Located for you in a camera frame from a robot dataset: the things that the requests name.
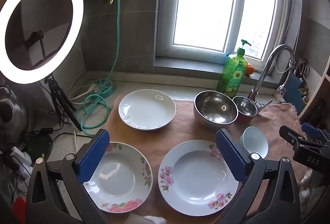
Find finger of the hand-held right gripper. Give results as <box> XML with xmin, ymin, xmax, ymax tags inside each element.
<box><xmin>279</xmin><ymin>125</ymin><xmax>308</xmax><ymax>148</ymax></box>
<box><xmin>301</xmin><ymin>122</ymin><xmax>324</xmax><ymax>140</ymax></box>

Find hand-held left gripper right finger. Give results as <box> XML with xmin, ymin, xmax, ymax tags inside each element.
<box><xmin>215</xmin><ymin>129</ymin><xmax>302</xmax><ymax>224</ymax></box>

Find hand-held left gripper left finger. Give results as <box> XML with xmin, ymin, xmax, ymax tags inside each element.
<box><xmin>26</xmin><ymin>129</ymin><xmax>110</xmax><ymax>224</ymax></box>

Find light blue ceramic bowl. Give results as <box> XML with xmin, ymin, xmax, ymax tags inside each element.
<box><xmin>238</xmin><ymin>126</ymin><xmax>269</xmax><ymax>160</ymax></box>

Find white plate purple blossom print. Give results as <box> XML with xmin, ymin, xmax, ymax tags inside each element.
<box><xmin>158</xmin><ymin>140</ymin><xmax>240</xmax><ymax>216</ymax></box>

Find white plate pink rose print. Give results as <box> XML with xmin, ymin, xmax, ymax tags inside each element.
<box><xmin>84</xmin><ymin>142</ymin><xmax>153</xmax><ymax>213</ymax></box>

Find small steel bowl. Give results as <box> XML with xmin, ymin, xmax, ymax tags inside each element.
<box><xmin>233</xmin><ymin>96</ymin><xmax>258</xmax><ymax>123</ymax></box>

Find large steel bowl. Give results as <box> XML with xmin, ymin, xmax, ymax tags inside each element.
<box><xmin>193</xmin><ymin>90</ymin><xmax>238</xmax><ymax>129</ymax></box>

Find white plate leaf print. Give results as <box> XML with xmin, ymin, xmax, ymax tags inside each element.
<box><xmin>119</xmin><ymin>89</ymin><xmax>176</xmax><ymax>132</ymax></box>

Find person's left forearm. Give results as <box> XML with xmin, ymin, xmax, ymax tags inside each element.
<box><xmin>126</xmin><ymin>213</ymin><xmax>145</xmax><ymax>224</ymax></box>

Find person's right hand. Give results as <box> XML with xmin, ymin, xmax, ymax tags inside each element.
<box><xmin>299</xmin><ymin>170</ymin><xmax>318</xmax><ymax>206</ymax></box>

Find person's left hand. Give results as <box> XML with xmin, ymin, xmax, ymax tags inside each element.
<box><xmin>144</xmin><ymin>216</ymin><xmax>168</xmax><ymax>224</ymax></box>

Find wooden shelf unit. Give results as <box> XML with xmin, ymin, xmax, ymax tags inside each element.
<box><xmin>296</xmin><ymin>51</ymin><xmax>330</xmax><ymax>127</ymax></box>

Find blue utensil holder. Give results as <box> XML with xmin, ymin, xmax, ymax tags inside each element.
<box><xmin>283</xmin><ymin>75</ymin><xmax>308</xmax><ymax>111</ymax></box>

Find dark green round base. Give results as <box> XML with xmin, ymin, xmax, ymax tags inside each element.
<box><xmin>28</xmin><ymin>133</ymin><xmax>54</xmax><ymax>161</ymax></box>

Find pink towel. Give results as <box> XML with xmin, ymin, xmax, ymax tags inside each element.
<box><xmin>103</xmin><ymin>95</ymin><xmax>299</xmax><ymax>224</ymax></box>

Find scissors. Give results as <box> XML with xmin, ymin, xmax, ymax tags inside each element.
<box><xmin>299</xmin><ymin>59</ymin><xmax>311</xmax><ymax>79</ymax></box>

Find black tripod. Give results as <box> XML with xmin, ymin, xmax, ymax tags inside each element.
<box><xmin>44</xmin><ymin>76</ymin><xmax>83</xmax><ymax>132</ymax></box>

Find chrome faucet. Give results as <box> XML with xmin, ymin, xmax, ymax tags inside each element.
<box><xmin>247</xmin><ymin>44</ymin><xmax>296</xmax><ymax>111</ymax></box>

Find white plug adapters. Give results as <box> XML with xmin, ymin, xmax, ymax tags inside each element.
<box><xmin>9</xmin><ymin>146</ymin><xmax>33</xmax><ymax>179</ymax></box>

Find green dish soap bottle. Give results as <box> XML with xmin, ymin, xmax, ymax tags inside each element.
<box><xmin>216</xmin><ymin>39</ymin><xmax>252</xmax><ymax>94</ymax></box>

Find red box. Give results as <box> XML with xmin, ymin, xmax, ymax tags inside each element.
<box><xmin>12</xmin><ymin>196</ymin><xmax>29</xmax><ymax>224</ymax></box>

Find steel pot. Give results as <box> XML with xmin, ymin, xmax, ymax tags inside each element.
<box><xmin>0</xmin><ymin>83</ymin><xmax>35</xmax><ymax>143</ymax></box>

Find window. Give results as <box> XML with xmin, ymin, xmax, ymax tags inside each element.
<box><xmin>154</xmin><ymin>0</ymin><xmax>295</xmax><ymax>63</ymax></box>

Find flexible metal sprayer hose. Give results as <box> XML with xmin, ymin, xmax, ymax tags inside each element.
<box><xmin>275</xmin><ymin>53</ymin><xmax>295</xmax><ymax>96</ymax></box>

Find black cable with controller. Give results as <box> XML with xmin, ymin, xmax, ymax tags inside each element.
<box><xmin>25</xmin><ymin>127</ymin><xmax>93</xmax><ymax>142</ymax></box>

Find teal cable reel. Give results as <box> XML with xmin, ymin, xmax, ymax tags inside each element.
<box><xmin>94</xmin><ymin>79</ymin><xmax>114</xmax><ymax>99</ymax></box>

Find teal hose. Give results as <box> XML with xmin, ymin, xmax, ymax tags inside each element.
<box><xmin>81</xmin><ymin>0</ymin><xmax>125</xmax><ymax>136</ymax></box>

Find ring light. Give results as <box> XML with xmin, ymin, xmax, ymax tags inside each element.
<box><xmin>0</xmin><ymin>0</ymin><xmax>84</xmax><ymax>84</ymax></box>

